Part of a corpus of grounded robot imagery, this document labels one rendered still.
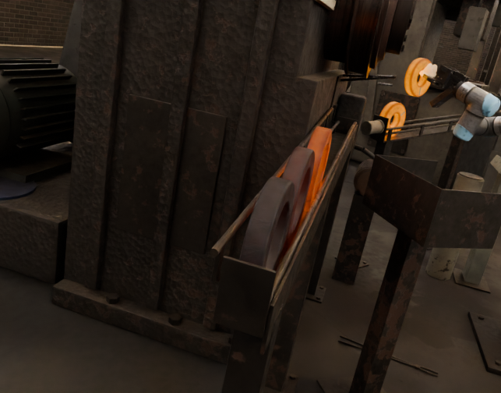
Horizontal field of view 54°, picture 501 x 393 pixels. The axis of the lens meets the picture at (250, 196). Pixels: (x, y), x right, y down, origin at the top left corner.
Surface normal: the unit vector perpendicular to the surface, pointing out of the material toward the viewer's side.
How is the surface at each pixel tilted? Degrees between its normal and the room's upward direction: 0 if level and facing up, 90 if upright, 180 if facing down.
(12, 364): 0
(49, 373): 0
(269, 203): 37
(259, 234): 65
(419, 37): 90
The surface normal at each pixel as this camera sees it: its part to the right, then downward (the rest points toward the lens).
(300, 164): 0.00, -0.62
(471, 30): -0.50, 0.19
